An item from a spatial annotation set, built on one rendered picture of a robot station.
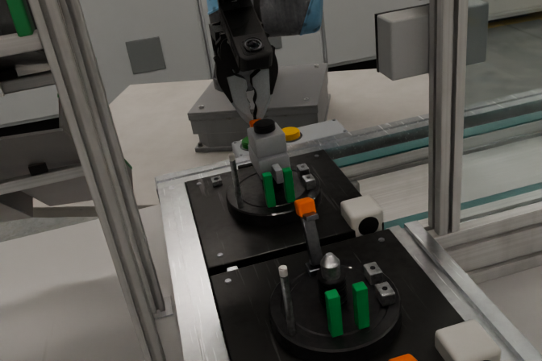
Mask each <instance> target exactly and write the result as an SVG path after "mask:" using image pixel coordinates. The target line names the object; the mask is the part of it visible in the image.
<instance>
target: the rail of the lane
mask: <svg viewBox="0 0 542 361"><path fill-rule="evenodd" d="M427 137H429V114H423V115H420V116H416V117H412V118H406V119H402V120H398V121H395V122H388V123H385V124H381V125H377V126H374V127H367V128H364V129H360V130H356V131H350V132H346V133H343V134H339V135H333V136H329V137H325V138H321V139H315V140H311V141H308V142H304V143H298V144H295V145H290V146H287V153H288V154H289V157H292V156H298V155H302V154H306V153H309V152H313V151H319V150H323V149H324V150H325V152H326V153H327V154H328V155H329V156H330V157H331V158H332V159H333V160H335V159H339V158H343V157H346V156H352V155H355V154H359V153H363V152H367V151H372V150H376V149H380V148H384V147H389V146H393V145H396V144H400V143H406V142H410V141H413V140H417V139H423V138H427ZM235 160H236V168H237V169H241V168H247V167H251V166H253V165H252V162H251V161H250V156H249V155H248V156H242V157H238V158H235ZM230 171H231V166H230V161H229V160H224V161H221V162H218V163H213V164H208V165H203V166H200V167H196V168H190V169H186V170H182V171H179V172H172V173H169V174H165V175H161V176H156V177H154V179H155V184H156V192H157V196H158V199H159V201H160V198H159V193H158V189H160V188H164V187H168V186H169V190H170V189H174V185H177V184H181V183H185V185H186V182H187V181H192V180H196V179H199V178H203V177H207V176H213V175H216V174H220V173H224V172H230ZM186 191H187V194H188V190H187V187H186Z"/></svg>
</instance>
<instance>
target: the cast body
mask: <svg viewBox="0 0 542 361"><path fill-rule="evenodd" d="M247 132H248V141H249V144H248V151H249V156H250V161H251V162H252V165H253V166H254V168H255V169H256V171H257V173H258V175H259V176H260V178H261V179H262V175H261V174H262V173H264V172H270V173H271V174H272V177H273V178H274V180H275V181H276V182H277V184H280V183H283V182H284V178H283V172H282V168H287V167H290V158H289V154H288V153H287V147H286V135H285V133H284V131H283V130H282V129H281V128H280V127H279V126H278V124H277V123H276V122H274V121H273V120H272V119H268V118H265V119H261V120H258V121H256V122H255V123H254V124H253V127H249V128H248V129H247Z"/></svg>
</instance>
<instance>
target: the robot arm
mask: <svg viewBox="0 0 542 361"><path fill-rule="evenodd" d="M206 2H207V8H208V12H207V14H208V15H209V19H210V24H209V28H210V34H211V42H212V47H213V51H214V58H213V59H214V61H215V69H214V75H213V82H214V86H215V89H217V90H218V91H221V92H224V93H225V94H226V96H227V98H228V99H229V101H230V102H231V104H232V105H233V106H234V108H235V109H236V111H237V112H238V114H239V115H240V117H241V118H242V119H243V120H244V121H245V122H246V123H247V124H248V125H249V121H251V120H255V119H259V118H261V119H263V117H264V116H265V113H266V110H267V109H268V106H269V102H270V99H271V96H272V94H273V90H274V86H275V83H276V80H277V74H278V63H277V57H276V55H275V47H274V46H273V45H271V44H270V42H269V40H268V38H271V37H280V36H289V35H305V34H310V33H316V32H317V31H318V30H319V29H320V27H321V23H322V16H323V0H206ZM252 90H254V96H253V102H254V104H255V108H254V112H253V115H252V112H251V110H250V102H249V100H248V99H247V96H246V92H247V91H252Z"/></svg>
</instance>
